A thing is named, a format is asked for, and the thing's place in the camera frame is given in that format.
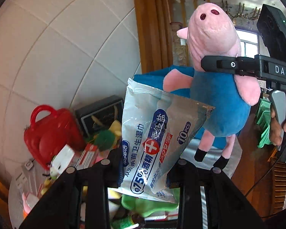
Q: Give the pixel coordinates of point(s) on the white pink tissue box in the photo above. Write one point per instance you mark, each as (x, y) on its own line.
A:
(61, 161)

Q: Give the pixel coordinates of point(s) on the blue plastic crate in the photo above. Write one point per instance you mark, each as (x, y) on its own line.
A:
(227, 93)

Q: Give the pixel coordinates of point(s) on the white charger with cable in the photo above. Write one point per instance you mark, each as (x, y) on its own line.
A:
(29, 165)

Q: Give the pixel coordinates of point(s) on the red bear suitcase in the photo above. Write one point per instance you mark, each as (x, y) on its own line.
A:
(49, 131)

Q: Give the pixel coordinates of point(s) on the right hand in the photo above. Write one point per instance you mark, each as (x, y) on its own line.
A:
(276, 129)

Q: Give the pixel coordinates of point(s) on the red white medicine box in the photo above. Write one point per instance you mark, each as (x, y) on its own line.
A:
(88, 157)

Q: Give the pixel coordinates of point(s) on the black gift box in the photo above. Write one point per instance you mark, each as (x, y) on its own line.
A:
(99, 115)

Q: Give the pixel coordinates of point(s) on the alcohol wipes pack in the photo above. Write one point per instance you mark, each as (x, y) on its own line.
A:
(156, 128)

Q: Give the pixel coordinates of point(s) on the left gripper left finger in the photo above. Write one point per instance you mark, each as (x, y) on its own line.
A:
(105, 174)

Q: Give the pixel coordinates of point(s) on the pink pig blue plush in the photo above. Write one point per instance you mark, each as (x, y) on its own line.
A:
(210, 32)

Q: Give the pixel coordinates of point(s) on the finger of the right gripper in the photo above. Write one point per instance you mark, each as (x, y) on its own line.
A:
(242, 66)

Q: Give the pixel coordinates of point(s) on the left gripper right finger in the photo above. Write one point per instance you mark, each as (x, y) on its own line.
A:
(184, 175)

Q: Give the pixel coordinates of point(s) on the green plush toy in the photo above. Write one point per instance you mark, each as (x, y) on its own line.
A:
(145, 207)

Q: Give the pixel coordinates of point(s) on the green duck plush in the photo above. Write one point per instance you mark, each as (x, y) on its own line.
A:
(107, 139)

